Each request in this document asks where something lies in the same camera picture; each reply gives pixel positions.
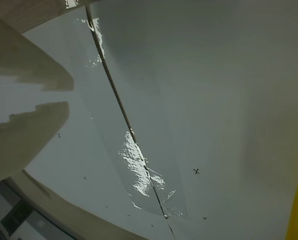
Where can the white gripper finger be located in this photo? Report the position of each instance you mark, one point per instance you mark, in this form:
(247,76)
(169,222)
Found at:
(31,130)
(26,65)

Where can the clear tape strip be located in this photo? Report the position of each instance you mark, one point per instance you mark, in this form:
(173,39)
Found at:
(149,140)

